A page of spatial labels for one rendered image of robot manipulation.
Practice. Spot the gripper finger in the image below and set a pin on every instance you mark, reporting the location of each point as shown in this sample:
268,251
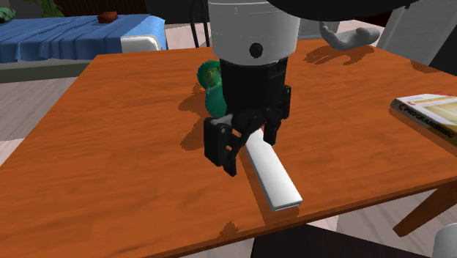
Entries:
273,130
217,143

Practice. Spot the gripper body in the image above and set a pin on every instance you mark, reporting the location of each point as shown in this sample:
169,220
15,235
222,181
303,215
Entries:
253,85

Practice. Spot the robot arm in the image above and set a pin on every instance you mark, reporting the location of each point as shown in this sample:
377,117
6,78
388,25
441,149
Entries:
250,25

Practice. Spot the green figure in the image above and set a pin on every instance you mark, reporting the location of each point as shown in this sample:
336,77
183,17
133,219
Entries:
215,104

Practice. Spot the flat white remote control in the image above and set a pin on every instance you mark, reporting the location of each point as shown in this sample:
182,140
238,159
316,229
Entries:
275,178

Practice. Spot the grey figure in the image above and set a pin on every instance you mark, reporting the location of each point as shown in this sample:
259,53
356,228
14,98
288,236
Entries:
342,41

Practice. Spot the brown wooden table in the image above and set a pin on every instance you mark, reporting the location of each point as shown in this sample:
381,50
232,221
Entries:
107,143

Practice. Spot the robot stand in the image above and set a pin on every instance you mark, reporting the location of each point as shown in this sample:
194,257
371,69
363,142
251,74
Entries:
321,246

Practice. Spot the brown box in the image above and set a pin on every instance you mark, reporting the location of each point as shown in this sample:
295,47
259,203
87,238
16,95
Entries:
107,17

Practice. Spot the white and green book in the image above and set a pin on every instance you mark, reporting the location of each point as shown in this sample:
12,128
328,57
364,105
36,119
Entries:
435,110

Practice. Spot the bed with blue cover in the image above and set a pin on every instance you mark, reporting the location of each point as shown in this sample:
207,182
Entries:
53,39

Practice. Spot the green plant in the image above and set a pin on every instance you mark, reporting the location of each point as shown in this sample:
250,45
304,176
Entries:
48,8

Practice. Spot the green pillow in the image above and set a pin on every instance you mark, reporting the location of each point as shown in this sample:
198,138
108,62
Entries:
6,15

